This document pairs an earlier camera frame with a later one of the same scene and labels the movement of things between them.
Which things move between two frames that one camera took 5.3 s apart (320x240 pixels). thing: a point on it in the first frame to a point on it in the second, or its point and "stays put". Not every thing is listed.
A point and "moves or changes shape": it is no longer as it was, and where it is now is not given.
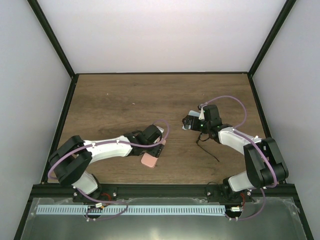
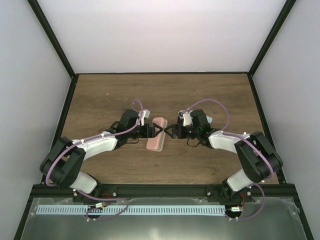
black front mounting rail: x=107 y=192 stays put
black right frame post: x=287 y=7 stays put
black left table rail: x=74 y=79 stays put
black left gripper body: x=155 y=152 to x=133 y=134
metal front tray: x=280 y=220 stays put
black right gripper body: x=207 y=125 to x=195 y=132
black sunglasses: x=202 y=148 to x=193 y=143
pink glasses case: x=150 y=160 moves or changes shape
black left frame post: x=51 y=35 stays put
